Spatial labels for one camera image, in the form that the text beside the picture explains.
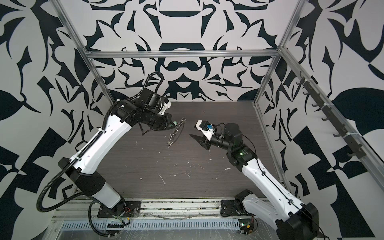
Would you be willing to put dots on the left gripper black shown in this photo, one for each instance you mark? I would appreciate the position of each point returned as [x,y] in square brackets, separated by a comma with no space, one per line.
[166,117]

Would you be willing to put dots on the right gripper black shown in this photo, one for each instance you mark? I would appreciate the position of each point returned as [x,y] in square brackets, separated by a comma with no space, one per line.
[203,141]

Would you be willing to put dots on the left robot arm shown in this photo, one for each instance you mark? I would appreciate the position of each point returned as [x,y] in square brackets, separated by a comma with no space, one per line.
[123,115]

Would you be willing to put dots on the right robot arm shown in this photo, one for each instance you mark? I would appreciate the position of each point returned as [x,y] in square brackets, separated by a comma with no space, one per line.
[285,213]

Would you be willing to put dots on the small circuit board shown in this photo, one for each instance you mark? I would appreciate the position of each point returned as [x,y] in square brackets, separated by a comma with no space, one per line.
[247,226]

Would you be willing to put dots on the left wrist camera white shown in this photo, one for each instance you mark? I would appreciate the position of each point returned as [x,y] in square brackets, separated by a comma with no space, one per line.
[164,106]

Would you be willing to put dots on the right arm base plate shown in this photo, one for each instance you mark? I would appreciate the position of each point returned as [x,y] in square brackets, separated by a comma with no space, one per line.
[231,208]

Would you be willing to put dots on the white slotted cable duct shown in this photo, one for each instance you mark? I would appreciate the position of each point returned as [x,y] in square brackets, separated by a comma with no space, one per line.
[189,224]

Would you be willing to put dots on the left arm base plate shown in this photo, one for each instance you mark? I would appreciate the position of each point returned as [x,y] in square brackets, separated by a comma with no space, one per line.
[125,210]

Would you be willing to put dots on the wall hook rail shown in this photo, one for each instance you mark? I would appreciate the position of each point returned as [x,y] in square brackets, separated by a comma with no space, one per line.
[333,115]

